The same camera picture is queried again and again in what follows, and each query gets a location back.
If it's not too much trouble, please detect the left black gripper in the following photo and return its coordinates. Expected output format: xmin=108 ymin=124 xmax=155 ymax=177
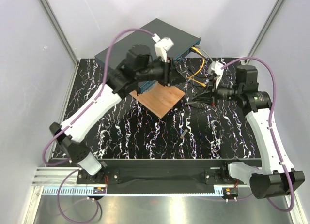
xmin=137 ymin=55 xmax=186 ymax=87

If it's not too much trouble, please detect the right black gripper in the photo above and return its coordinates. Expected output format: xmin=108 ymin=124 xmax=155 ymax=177
xmin=192 ymin=76 xmax=242 ymax=107

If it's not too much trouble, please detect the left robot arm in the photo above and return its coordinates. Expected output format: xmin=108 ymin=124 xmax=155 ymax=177
xmin=50 ymin=38 xmax=185 ymax=183

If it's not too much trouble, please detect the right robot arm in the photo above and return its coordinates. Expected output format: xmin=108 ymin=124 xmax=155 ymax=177
xmin=193 ymin=62 xmax=305 ymax=199

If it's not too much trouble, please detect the wooden base board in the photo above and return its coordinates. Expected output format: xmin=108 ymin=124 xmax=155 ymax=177
xmin=130 ymin=83 xmax=185 ymax=119

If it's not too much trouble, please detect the black marble pattern mat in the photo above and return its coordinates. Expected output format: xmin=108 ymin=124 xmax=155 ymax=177
xmin=47 ymin=57 xmax=264 ymax=160

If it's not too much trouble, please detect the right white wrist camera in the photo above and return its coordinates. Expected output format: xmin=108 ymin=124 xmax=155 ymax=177
xmin=207 ymin=61 xmax=224 ymax=89

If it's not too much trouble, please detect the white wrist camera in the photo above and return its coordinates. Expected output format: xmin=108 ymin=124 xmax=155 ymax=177
xmin=207 ymin=61 xmax=224 ymax=89
xmin=152 ymin=33 xmax=174 ymax=62

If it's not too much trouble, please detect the yellow network cable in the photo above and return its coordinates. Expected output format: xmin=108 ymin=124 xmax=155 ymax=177
xmin=186 ymin=46 xmax=208 ymax=87

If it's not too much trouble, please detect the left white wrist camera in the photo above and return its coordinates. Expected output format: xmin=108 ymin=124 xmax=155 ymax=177
xmin=152 ymin=33 xmax=174 ymax=62

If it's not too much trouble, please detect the dark grey network switch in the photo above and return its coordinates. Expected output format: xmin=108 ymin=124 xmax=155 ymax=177
xmin=95 ymin=19 xmax=200 ymax=98

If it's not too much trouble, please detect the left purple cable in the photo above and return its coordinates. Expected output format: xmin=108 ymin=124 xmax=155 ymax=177
xmin=42 ymin=28 xmax=158 ymax=222

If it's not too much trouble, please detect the purple cable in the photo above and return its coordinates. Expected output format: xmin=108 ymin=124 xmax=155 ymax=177
xmin=220 ymin=56 xmax=296 ymax=212
xmin=42 ymin=28 xmax=158 ymax=222

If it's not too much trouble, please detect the right aluminium frame post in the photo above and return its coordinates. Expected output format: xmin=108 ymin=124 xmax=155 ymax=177
xmin=248 ymin=0 xmax=286 ymax=57

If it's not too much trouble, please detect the aluminium frame post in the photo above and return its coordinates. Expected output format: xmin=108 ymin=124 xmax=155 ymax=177
xmin=248 ymin=0 xmax=286 ymax=57
xmin=38 ymin=0 xmax=79 ymax=66

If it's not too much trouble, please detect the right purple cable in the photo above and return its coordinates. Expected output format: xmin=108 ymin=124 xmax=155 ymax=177
xmin=220 ymin=56 xmax=296 ymax=212

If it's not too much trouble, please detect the left aluminium frame post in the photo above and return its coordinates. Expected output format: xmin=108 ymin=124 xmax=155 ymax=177
xmin=38 ymin=0 xmax=79 ymax=66

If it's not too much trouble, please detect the aluminium rail profile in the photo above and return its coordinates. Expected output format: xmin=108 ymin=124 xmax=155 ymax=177
xmin=31 ymin=167 xmax=78 ymax=186

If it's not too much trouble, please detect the slotted cable duct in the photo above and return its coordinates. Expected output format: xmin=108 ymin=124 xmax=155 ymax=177
xmin=42 ymin=185 xmax=238 ymax=197

